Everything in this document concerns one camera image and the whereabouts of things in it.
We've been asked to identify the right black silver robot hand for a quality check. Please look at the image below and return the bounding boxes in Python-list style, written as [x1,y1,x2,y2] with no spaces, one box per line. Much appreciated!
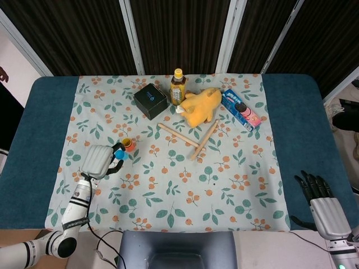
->
[290,170,353,241]

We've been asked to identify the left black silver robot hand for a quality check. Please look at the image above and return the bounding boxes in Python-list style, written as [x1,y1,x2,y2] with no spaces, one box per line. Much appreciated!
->
[80,142,127,180]

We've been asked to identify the orange plastic cup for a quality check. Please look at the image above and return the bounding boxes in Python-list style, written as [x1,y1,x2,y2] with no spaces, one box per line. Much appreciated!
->
[122,139,136,153]

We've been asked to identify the black cardboard box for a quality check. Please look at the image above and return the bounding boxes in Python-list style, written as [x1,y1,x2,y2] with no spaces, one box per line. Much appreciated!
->
[132,82,170,122]

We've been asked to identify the long wooden stick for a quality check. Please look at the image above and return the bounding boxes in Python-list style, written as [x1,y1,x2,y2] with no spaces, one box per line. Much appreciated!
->
[157,123,207,151]

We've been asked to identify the floral tablecloth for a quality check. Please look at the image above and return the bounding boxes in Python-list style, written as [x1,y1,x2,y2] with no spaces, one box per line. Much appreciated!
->
[44,73,292,234]

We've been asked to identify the teal blue table cover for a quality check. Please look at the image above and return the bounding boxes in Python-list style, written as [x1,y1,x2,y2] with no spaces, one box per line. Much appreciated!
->
[0,73,352,234]

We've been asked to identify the yellow-capped tea bottle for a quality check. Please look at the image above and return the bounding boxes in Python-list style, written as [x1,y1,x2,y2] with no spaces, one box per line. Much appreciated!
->
[170,68,188,106]

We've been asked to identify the white sneaker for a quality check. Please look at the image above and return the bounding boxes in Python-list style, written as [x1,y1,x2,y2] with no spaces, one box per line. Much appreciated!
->
[325,96,348,115]

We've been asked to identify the short wooden stick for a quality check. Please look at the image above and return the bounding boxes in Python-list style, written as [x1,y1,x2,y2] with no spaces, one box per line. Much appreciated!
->
[190,119,220,161]

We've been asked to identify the yellow plush toy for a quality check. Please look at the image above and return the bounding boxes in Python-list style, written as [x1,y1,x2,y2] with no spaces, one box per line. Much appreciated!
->
[176,87,223,128]

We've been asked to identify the dark grey robot torso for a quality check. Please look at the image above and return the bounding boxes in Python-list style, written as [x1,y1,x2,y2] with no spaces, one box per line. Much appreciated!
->
[116,230,240,269]

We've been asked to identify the dark folding screen panel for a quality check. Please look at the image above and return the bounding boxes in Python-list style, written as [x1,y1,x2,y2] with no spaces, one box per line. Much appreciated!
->
[0,0,141,77]
[227,0,301,75]
[126,0,233,76]
[266,0,359,99]

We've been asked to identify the blue cookie box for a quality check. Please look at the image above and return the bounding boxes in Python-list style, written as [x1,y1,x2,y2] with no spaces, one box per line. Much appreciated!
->
[220,89,263,133]

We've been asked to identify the black cable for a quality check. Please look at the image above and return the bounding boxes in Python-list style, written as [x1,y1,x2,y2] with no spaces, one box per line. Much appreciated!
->
[288,230,332,252]
[87,224,125,267]

